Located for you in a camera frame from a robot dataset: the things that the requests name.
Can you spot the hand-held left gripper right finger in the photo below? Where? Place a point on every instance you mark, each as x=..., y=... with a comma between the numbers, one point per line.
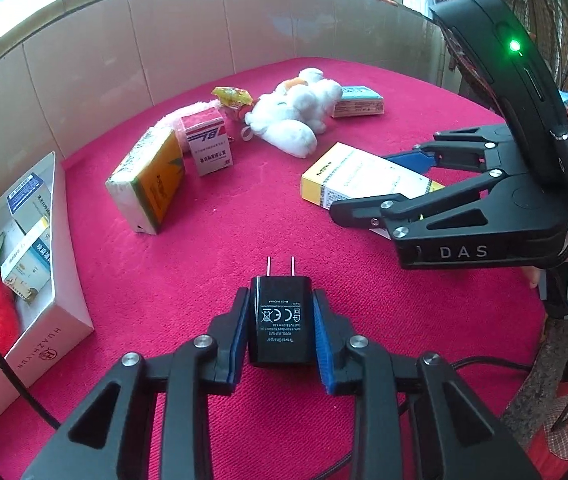
x=326, y=350

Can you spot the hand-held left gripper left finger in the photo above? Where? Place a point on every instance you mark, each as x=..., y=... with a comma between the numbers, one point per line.
x=239, y=360

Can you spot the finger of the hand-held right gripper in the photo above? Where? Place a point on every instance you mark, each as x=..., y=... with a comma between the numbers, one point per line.
x=411, y=161
x=358, y=210

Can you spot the yellow and white box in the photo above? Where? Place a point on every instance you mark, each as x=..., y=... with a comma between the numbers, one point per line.
x=353, y=175

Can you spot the black plug charger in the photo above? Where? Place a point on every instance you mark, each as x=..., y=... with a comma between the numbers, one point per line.
x=281, y=320

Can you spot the teal small box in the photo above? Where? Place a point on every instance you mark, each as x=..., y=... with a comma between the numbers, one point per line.
x=358, y=102

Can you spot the white plush toy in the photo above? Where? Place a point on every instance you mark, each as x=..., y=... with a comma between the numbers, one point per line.
x=284, y=110

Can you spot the white box red blue print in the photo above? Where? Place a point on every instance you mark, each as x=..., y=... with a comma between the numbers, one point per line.
x=209, y=147

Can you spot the white cardboard tray box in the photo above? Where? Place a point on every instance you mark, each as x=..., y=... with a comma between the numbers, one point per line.
x=49, y=340

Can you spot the pink plush toy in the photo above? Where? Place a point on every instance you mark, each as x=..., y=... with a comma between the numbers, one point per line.
x=184, y=112

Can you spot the white and blue medicine box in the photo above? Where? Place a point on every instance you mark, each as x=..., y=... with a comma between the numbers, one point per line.
x=26, y=270

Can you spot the yellow snack packet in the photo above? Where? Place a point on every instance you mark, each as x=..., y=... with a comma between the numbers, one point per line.
x=231, y=97

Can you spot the orange and green tissue pack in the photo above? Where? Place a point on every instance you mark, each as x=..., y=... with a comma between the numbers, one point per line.
x=156, y=185

